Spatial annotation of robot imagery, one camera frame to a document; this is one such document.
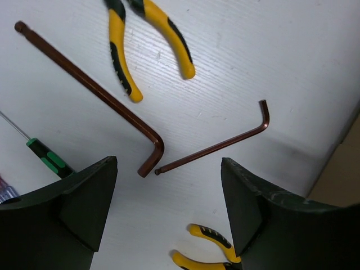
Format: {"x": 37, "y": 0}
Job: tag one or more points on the green black screwdriver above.
{"x": 44, "y": 153}

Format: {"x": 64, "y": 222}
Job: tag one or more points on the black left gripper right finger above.
{"x": 273, "y": 228}

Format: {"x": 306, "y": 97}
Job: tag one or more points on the small brown hex key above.
{"x": 222, "y": 145}

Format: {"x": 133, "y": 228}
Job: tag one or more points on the large brown hex key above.
{"x": 36, "y": 40}

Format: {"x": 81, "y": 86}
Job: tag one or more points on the tan plastic toolbox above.
{"x": 338, "y": 183}

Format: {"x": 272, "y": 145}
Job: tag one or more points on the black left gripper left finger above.
{"x": 59, "y": 226}

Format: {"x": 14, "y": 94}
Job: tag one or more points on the blue red screwdriver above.
{"x": 7, "y": 192}

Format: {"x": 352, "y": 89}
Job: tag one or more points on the yellow black needle-nose pliers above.
{"x": 213, "y": 251}

